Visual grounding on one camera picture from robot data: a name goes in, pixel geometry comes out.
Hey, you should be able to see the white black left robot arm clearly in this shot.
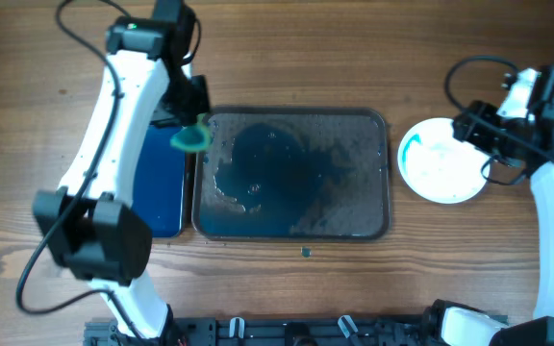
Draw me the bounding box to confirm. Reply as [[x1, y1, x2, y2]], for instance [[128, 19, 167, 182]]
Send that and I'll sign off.
[[33, 1, 211, 345]]

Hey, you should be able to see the blue water basin tray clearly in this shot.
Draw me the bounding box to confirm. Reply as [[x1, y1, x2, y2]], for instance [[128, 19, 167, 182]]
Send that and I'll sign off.
[[132, 126, 187, 238]]

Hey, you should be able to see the dark grey serving tray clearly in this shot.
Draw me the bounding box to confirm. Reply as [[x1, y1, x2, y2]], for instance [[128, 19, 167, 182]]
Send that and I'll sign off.
[[191, 106, 392, 241]]

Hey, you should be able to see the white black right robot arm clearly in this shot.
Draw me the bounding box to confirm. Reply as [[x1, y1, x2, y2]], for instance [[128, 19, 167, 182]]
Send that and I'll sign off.
[[419, 61, 554, 345]]

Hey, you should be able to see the green sponge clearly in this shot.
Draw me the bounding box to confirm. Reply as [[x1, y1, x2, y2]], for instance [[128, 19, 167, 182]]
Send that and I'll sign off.
[[170, 113, 213, 153]]

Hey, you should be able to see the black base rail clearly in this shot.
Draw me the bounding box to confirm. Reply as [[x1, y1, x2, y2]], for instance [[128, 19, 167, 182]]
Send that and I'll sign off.
[[83, 315, 444, 346]]

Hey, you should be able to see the white plate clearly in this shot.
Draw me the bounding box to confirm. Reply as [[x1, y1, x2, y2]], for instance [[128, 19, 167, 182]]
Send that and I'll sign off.
[[396, 117, 491, 205]]

